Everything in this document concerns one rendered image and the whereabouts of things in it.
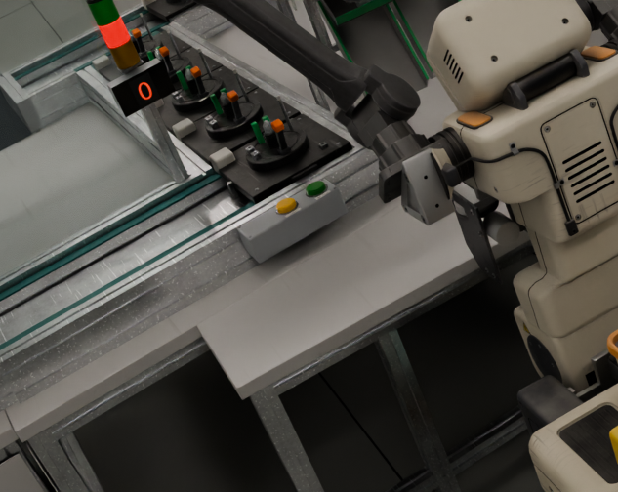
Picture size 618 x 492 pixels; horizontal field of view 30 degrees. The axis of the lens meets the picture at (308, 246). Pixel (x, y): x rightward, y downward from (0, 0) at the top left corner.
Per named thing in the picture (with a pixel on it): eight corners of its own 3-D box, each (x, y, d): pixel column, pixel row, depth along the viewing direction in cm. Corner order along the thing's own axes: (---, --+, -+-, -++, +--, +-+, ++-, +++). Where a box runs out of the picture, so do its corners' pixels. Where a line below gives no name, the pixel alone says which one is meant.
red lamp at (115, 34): (133, 39, 238) (123, 18, 236) (111, 50, 237) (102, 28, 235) (126, 34, 242) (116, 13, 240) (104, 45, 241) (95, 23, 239)
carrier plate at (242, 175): (353, 149, 244) (350, 141, 243) (256, 205, 239) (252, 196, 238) (306, 120, 264) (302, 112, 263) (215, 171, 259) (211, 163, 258)
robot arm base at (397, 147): (384, 180, 175) (451, 143, 177) (356, 139, 178) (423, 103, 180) (384, 205, 183) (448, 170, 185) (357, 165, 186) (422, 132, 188)
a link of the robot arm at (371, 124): (372, 156, 182) (392, 133, 179) (340, 107, 186) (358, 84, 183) (409, 155, 189) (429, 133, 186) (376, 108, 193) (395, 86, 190)
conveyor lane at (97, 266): (366, 184, 249) (351, 144, 244) (14, 389, 231) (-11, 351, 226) (310, 147, 273) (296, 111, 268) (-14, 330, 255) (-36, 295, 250)
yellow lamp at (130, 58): (143, 61, 241) (133, 39, 238) (122, 71, 240) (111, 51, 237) (136, 55, 245) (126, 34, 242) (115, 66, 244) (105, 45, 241)
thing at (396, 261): (659, 168, 221) (656, 155, 219) (242, 400, 207) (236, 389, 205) (480, 73, 280) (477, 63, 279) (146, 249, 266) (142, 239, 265)
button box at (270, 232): (349, 212, 234) (339, 186, 231) (260, 264, 229) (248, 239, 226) (333, 201, 240) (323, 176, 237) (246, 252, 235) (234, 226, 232)
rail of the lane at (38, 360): (399, 182, 245) (384, 138, 239) (20, 403, 226) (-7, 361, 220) (387, 174, 249) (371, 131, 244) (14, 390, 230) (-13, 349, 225)
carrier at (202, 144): (303, 118, 266) (283, 70, 260) (212, 169, 261) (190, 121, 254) (262, 94, 286) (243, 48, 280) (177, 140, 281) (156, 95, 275)
